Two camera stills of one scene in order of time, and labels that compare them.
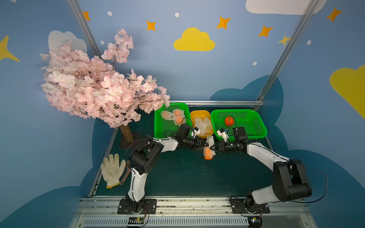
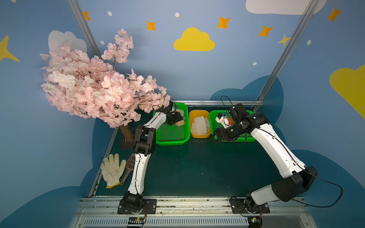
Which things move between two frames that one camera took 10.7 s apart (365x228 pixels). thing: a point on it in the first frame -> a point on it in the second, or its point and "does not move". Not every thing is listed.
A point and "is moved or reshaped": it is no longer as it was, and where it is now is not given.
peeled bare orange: (229, 121) does not move
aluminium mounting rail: (284, 212) does not move
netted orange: (179, 120) does not move
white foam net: (200, 124) is moved or reshaped
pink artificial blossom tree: (80, 87) does not move
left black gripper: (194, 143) -> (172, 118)
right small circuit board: (254, 222) does not move
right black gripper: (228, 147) -> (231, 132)
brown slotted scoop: (129, 170) does not move
